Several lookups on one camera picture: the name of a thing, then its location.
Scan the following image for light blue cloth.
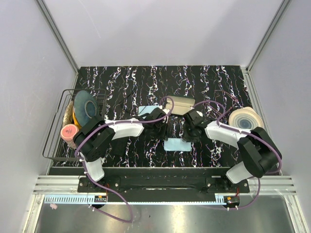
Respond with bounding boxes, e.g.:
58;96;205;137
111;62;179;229
138;105;158;116
164;138;191;152

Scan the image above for dark green glasses case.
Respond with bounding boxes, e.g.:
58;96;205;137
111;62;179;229
165;96;195;116

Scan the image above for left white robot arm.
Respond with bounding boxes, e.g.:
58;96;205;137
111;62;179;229
73;106;172;192

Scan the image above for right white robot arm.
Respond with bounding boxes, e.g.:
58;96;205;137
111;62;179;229
183;109;282;193

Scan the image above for red thin sunglasses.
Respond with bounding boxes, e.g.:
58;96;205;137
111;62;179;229
214;90;239;103

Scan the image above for black glasses case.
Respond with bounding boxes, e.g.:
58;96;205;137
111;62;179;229
111;138;128;157

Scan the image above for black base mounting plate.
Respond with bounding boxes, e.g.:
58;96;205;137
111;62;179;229
76;167;250;197

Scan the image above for blue ceramic plate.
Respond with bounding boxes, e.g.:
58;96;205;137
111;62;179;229
73;90;99;127

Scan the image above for yellow plate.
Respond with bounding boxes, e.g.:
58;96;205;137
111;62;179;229
72;109;81;129

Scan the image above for pink patterned cup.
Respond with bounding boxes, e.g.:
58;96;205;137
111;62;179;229
60;124;79;149

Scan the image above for woven beige plate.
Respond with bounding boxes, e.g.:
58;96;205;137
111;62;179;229
62;100;73;127

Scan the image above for black wire dish rack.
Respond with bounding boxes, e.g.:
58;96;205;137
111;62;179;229
42;89;106;162

